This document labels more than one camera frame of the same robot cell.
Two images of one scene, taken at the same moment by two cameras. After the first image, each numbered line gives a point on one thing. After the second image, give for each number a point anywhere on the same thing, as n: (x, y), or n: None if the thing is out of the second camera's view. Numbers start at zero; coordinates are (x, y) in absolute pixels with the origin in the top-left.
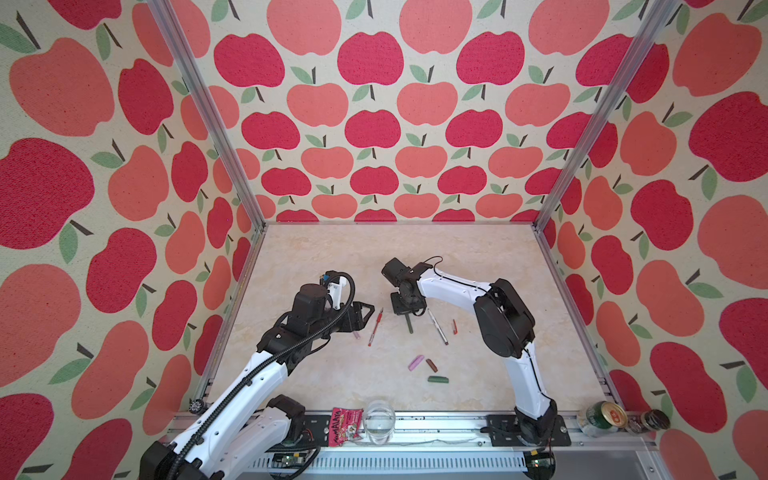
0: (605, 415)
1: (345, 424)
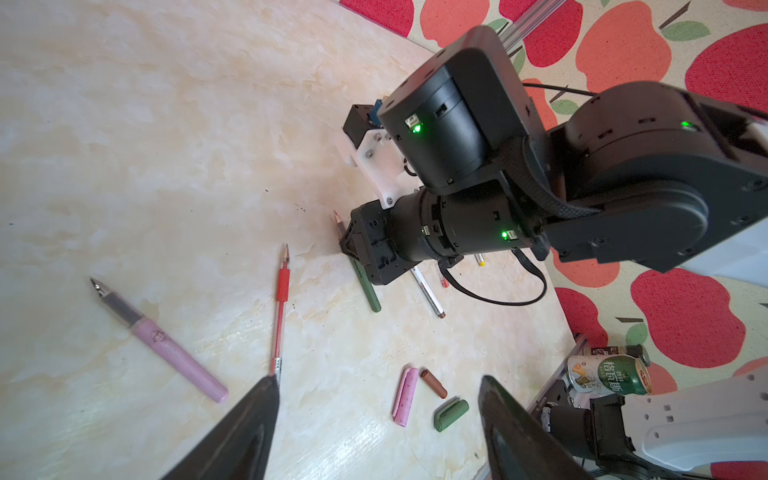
0: (616, 374)
1: None
